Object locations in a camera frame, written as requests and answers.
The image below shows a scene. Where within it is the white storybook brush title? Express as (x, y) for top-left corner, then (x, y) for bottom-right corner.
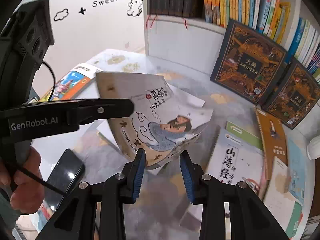
(206, 127), (266, 195)

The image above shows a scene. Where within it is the white book with green band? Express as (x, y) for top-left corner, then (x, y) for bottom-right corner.
(224, 121), (264, 152)

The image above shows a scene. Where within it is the light blue book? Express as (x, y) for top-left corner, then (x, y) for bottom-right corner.
(287, 137), (307, 205)

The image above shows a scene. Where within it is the person's left hand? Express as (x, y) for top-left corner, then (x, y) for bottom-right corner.
(0, 147), (45, 215)

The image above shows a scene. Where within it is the white bookshelf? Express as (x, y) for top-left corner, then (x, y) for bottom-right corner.
(142, 0), (320, 85)

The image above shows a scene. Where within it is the brown book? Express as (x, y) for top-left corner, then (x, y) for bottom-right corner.
(254, 107), (288, 180)

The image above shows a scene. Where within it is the black smartphone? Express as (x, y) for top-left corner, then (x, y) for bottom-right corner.
(43, 149), (86, 214)

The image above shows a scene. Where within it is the orange and blue picture book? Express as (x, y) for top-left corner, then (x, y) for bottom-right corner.
(40, 63), (103, 102)

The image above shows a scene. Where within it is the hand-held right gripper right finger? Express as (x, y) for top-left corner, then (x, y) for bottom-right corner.
(179, 151), (290, 240)

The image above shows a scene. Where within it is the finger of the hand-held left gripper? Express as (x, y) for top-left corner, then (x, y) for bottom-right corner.
(66, 98), (134, 128)

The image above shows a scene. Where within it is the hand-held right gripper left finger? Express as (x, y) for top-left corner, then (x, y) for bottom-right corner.
(37, 148), (147, 240)

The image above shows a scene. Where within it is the black wall decal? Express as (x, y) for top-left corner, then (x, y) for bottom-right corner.
(32, 0), (144, 22)

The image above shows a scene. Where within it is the blue-robed figure storybook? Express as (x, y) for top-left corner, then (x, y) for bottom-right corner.
(96, 71), (214, 170)

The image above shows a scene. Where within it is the white ribbed vase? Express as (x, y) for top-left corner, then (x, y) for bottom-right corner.
(306, 134), (320, 161)

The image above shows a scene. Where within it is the row of colourful books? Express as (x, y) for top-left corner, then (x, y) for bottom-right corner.
(201, 0), (320, 83)

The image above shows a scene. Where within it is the dark ornate encyclopedia book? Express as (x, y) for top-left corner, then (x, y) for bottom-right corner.
(209, 19), (288, 106)
(261, 57), (320, 130)

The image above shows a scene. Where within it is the teal book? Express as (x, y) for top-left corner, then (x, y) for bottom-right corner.
(284, 200), (305, 239)

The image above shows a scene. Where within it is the cream book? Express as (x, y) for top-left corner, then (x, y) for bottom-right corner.
(263, 156), (302, 230)

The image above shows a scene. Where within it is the person's left forearm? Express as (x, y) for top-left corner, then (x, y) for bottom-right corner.
(0, 192), (22, 233)

